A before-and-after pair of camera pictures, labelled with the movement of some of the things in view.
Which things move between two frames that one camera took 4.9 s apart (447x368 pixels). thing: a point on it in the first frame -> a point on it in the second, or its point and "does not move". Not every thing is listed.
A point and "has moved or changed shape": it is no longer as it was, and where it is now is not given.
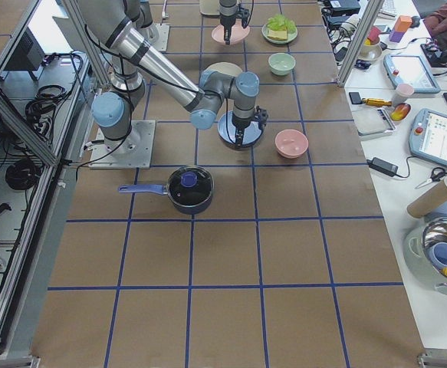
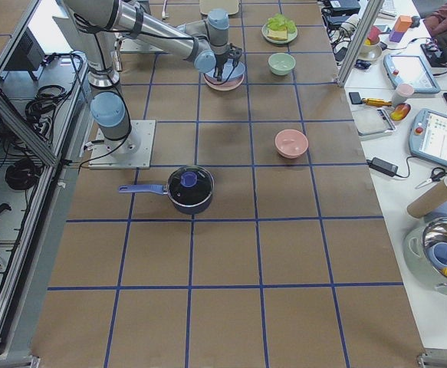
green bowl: [281, 64] does not move
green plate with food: [279, 30] does not move
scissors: [437, 175] does not move
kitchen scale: [373, 121] does not move
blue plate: [252, 133] -> [232, 70]
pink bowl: [290, 143] does not move
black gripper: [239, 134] -> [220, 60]
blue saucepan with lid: [188, 188] does not move
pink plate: [238, 34] has moved or changed shape
